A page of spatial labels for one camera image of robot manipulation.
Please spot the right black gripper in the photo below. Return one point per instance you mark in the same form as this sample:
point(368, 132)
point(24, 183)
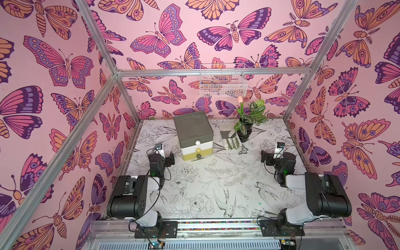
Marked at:
point(267, 157)

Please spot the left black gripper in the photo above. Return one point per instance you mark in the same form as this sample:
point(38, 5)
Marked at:
point(166, 160)

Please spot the grey cream three-drawer chest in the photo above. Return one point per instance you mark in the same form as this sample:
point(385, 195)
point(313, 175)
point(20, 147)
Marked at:
point(195, 135)

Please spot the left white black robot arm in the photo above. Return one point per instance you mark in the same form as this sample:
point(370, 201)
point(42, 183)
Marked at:
point(129, 197)

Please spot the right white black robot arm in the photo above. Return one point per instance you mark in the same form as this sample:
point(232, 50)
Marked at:
point(325, 196)

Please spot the potted green plant pink tulip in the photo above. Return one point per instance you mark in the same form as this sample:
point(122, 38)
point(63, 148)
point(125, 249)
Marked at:
point(255, 116)

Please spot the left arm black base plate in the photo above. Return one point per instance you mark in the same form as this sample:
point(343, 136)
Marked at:
point(162, 230)

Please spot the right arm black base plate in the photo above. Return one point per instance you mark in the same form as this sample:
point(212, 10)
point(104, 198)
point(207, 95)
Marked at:
point(274, 228)

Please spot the white wire wall basket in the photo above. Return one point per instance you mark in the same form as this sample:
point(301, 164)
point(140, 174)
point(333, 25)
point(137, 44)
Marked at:
point(222, 82)

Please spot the aluminium front rail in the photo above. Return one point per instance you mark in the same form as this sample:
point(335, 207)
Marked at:
point(219, 228)

